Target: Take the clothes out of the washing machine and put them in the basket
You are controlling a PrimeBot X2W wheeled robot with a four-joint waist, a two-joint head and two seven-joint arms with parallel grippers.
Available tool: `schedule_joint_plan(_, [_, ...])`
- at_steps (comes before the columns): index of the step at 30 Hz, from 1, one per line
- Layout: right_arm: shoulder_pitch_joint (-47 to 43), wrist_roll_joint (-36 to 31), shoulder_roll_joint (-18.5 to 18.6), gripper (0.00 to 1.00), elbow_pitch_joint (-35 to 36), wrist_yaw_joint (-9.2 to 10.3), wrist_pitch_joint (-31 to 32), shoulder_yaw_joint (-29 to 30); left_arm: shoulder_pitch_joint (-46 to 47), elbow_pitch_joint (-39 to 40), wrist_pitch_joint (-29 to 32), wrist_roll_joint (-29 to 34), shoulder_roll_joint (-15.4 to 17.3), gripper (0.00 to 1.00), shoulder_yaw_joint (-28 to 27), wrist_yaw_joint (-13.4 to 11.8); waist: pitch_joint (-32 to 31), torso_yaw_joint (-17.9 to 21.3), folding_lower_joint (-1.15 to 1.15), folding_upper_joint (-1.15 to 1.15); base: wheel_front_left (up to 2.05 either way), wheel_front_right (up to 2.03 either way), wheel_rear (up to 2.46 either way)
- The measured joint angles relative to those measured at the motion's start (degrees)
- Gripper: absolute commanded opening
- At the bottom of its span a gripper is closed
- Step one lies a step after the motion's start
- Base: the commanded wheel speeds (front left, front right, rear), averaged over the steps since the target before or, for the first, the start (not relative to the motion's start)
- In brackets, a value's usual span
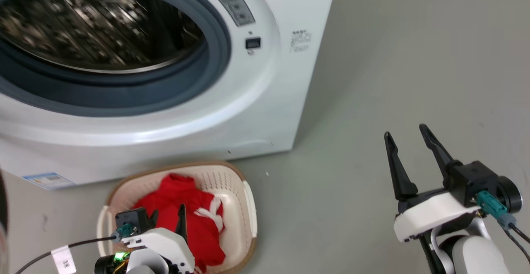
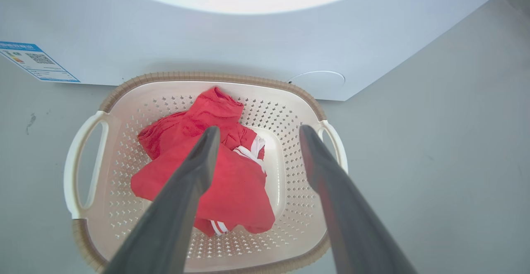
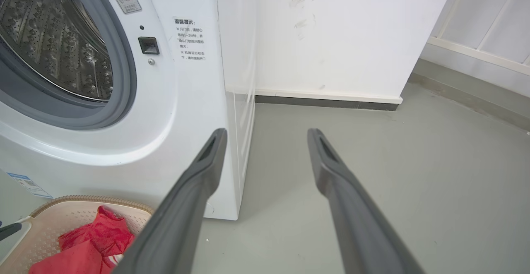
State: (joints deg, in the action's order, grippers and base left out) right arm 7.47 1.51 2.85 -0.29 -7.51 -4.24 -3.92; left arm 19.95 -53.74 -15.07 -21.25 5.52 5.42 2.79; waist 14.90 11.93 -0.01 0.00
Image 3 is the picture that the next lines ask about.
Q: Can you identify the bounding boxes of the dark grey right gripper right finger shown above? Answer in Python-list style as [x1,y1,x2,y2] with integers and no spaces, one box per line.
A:
[307,128,426,274]

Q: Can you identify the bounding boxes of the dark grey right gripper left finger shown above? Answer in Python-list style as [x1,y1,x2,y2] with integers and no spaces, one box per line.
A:
[112,128,228,274]

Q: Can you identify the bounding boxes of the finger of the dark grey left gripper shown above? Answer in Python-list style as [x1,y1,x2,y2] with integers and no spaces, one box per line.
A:
[0,223,22,242]

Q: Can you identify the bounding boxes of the red and white cloth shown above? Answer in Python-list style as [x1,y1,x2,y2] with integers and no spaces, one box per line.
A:
[28,206,135,274]

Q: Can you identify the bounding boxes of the beige perforated laundry basket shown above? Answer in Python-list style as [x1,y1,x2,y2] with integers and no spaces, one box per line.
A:
[0,195,156,274]

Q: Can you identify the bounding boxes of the stainless steel washing machine drum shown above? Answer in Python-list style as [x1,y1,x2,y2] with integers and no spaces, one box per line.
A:
[0,0,114,102]

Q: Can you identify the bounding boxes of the blue energy label sticker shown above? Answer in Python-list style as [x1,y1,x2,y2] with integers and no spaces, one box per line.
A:
[7,173,54,199]

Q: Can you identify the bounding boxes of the white front-load washing machine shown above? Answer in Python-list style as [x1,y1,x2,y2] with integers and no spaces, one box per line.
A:
[0,0,258,221]

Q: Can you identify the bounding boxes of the grey rubber door gasket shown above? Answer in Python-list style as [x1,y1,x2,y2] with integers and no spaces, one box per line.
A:
[0,0,137,131]

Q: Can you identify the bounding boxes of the black door latch socket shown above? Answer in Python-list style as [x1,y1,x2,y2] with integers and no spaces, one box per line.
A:
[138,36,160,55]

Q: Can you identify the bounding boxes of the clear sticker with black text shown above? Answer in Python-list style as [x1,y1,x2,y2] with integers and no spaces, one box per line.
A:
[173,17,207,62]

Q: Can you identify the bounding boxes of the white wall baseboard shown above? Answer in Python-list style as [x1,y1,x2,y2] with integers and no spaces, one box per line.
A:
[255,88,403,104]

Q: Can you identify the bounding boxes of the white panelled frame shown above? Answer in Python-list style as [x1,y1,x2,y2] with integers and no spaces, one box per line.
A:
[426,0,530,77]

